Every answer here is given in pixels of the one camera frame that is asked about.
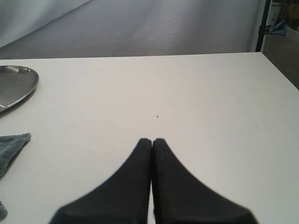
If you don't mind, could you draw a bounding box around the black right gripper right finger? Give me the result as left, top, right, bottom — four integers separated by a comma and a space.
152, 139, 257, 224

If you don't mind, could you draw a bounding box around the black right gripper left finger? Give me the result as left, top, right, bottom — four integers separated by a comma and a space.
50, 138, 152, 224

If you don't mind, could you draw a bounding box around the grey-blue fleece towel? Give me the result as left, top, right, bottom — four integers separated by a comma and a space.
0, 133, 32, 218

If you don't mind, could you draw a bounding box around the round stainless steel plate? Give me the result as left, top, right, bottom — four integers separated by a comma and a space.
0, 65, 40, 112

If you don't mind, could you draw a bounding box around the black backdrop stand pole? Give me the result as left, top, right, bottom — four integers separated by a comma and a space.
255, 0, 271, 52

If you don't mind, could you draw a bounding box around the grey backdrop curtain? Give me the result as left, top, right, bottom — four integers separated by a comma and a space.
0, 0, 264, 59

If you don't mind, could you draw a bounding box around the dark blue-grey cloth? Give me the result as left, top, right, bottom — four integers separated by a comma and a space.
270, 20, 289, 35

